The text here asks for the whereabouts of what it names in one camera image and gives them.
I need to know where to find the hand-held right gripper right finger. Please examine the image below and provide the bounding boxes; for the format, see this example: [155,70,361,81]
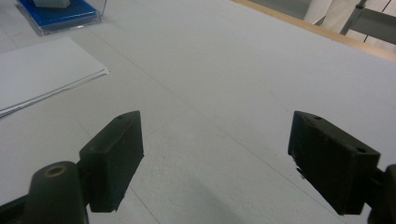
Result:
[287,110,381,217]

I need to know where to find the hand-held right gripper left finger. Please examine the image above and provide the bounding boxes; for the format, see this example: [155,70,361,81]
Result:
[78,110,145,214]

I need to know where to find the blue ink pad clear case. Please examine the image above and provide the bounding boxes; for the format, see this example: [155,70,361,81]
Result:
[15,0,108,36]

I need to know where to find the white paper sheets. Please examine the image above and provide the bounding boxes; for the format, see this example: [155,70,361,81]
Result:
[0,36,110,119]

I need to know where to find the white metal table frame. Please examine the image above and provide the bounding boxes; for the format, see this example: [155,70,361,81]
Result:
[339,0,396,46]

